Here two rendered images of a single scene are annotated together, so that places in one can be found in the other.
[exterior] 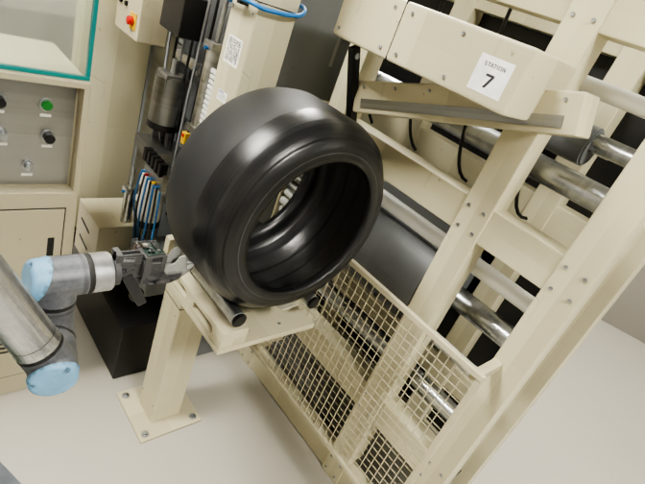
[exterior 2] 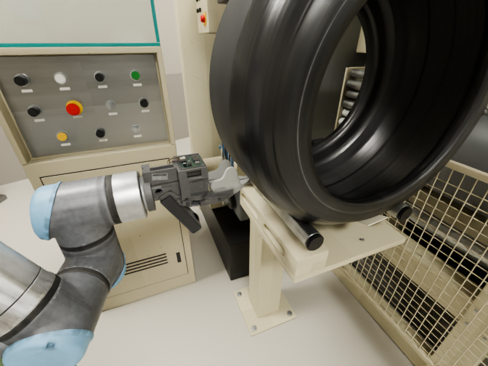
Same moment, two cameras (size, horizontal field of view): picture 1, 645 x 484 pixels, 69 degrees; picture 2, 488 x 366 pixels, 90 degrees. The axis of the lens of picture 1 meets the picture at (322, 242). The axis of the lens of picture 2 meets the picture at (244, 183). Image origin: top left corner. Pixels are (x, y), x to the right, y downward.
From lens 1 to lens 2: 0.76 m
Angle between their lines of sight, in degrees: 25
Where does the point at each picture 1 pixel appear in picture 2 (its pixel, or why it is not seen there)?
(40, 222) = not seen: hidden behind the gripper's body
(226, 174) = (258, 14)
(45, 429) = (186, 320)
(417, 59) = not seen: outside the picture
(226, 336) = (301, 262)
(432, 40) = not seen: outside the picture
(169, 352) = (261, 266)
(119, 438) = (235, 330)
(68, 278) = (75, 205)
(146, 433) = (254, 327)
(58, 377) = (42, 356)
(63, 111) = (149, 79)
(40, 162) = (144, 125)
